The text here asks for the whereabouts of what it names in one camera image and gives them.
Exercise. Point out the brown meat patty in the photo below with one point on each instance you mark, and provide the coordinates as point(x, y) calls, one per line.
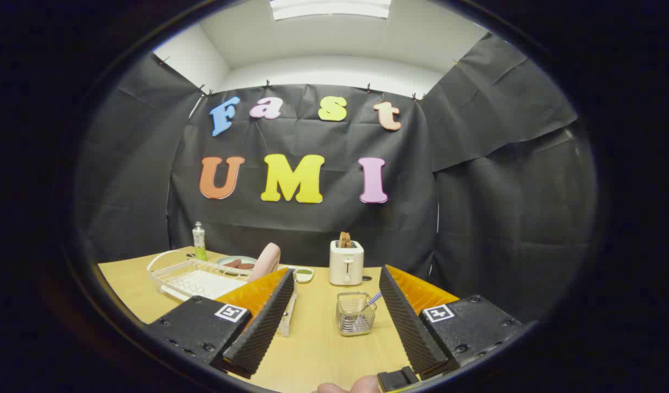
point(232, 263)
point(246, 266)

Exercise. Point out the white divided tray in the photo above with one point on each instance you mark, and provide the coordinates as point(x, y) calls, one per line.
point(304, 274)

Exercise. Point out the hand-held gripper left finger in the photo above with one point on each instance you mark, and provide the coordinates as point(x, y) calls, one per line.
point(263, 327)

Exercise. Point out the clear bottle with green liquid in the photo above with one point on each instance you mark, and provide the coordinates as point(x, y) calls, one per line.
point(199, 240)

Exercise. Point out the brown bread slice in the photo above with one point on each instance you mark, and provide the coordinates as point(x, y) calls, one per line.
point(345, 240)

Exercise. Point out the ceiling light panel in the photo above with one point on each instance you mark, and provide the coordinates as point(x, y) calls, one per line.
point(329, 8)

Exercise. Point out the white toaster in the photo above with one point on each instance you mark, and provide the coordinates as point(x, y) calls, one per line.
point(345, 265)

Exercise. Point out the pink plate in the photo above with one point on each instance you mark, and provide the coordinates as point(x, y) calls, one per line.
point(266, 259)

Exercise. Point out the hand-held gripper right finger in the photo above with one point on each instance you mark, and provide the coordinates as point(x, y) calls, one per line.
point(411, 327)

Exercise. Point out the light green plate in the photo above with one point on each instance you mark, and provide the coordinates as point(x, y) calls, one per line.
point(224, 260)

